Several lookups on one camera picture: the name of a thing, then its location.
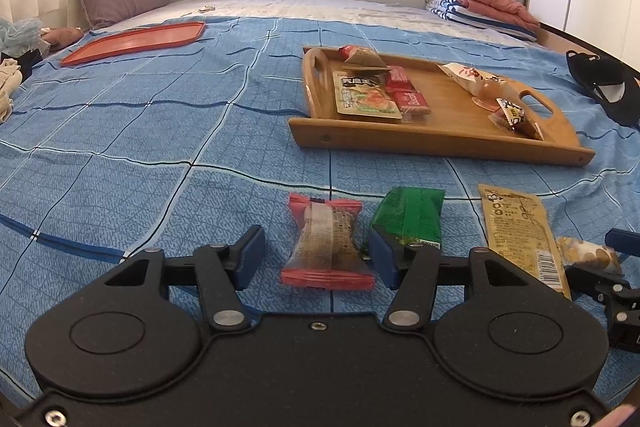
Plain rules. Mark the folded clothes pile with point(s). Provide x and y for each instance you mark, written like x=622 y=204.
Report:
x=492 y=4

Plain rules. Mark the small yellow patterned packet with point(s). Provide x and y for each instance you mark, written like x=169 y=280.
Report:
x=515 y=117

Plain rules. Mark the clear packet of round cookies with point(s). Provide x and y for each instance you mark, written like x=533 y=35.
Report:
x=589 y=254

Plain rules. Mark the red packet with clear ends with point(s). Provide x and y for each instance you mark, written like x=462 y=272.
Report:
x=413 y=103

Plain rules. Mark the pink brown cloth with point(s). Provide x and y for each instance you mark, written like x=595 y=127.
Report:
x=61 y=37

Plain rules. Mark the white packet with orange print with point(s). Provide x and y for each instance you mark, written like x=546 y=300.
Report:
x=462 y=74

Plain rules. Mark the red plastic lid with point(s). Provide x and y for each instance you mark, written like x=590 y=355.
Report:
x=132 y=43

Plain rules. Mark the folded striped blanket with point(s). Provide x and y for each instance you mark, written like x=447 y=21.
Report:
x=470 y=18

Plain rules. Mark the pale blue fabric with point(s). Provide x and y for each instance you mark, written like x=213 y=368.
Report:
x=20 y=33

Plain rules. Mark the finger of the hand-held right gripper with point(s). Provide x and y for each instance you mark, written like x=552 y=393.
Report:
x=622 y=240
x=595 y=281

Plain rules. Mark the green snack packet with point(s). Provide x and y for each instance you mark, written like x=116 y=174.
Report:
x=409 y=219

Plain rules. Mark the dark cloth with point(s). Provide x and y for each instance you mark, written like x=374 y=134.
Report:
x=22 y=59

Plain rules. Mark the wooden bed frame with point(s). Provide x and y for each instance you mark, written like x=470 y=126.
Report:
x=565 y=39

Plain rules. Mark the small pale object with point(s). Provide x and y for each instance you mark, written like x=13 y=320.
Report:
x=206 y=8

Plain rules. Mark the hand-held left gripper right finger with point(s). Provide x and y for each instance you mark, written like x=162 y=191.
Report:
x=382 y=258

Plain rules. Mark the black cap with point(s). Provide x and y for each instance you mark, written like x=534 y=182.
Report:
x=607 y=82

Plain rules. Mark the white patterned mattress cover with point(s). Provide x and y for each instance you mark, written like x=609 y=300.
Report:
x=310 y=7

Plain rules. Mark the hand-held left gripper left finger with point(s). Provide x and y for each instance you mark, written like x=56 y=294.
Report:
x=252 y=253

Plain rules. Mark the jelly cup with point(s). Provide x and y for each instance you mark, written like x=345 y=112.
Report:
x=487 y=94

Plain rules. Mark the pink clear snack packet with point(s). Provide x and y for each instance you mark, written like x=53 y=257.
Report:
x=327 y=247

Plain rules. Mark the yellow snack packet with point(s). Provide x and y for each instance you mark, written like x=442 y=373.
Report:
x=365 y=96

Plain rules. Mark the beige cloth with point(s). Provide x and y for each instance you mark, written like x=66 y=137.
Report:
x=7 y=92

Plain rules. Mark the red peanut packet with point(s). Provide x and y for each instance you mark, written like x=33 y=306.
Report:
x=371 y=60

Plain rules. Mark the tan gold flat packet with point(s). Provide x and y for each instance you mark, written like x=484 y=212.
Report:
x=522 y=237

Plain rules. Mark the blue checked bedsheet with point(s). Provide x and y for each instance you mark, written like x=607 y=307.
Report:
x=125 y=147

